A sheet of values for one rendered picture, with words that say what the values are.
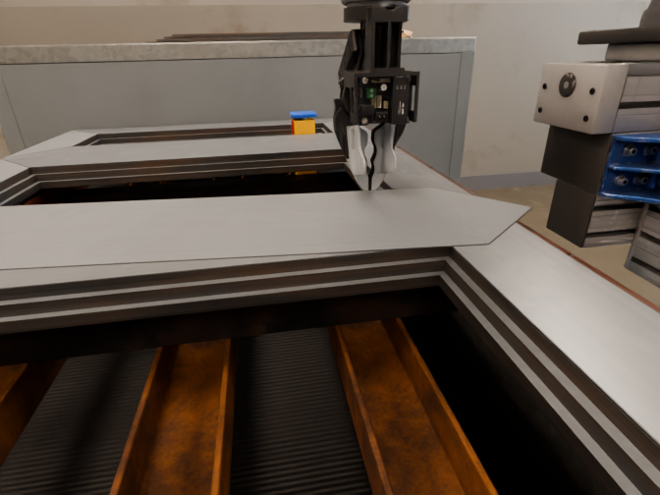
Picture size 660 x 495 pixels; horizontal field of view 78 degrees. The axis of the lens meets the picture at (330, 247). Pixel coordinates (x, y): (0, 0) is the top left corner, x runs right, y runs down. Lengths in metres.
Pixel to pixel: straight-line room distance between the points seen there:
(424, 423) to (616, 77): 0.51
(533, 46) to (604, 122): 2.84
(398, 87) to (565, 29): 3.21
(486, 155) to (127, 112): 2.75
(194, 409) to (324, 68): 0.98
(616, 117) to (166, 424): 0.68
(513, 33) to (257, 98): 2.48
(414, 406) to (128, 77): 1.08
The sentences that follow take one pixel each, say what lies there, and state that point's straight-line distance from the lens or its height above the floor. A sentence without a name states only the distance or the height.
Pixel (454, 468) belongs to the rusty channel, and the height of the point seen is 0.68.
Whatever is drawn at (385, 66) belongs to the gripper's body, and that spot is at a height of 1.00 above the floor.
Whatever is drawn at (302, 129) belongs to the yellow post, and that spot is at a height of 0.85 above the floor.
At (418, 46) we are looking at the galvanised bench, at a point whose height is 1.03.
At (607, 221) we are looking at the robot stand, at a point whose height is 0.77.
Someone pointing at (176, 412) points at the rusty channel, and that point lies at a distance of 0.48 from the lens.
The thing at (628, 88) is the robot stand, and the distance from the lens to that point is 0.71.
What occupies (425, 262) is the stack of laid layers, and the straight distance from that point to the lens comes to 0.39.
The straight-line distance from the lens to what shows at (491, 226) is 0.45.
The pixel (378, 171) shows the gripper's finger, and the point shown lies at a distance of 0.54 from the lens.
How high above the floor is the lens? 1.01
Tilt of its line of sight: 25 degrees down
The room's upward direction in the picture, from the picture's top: 1 degrees counter-clockwise
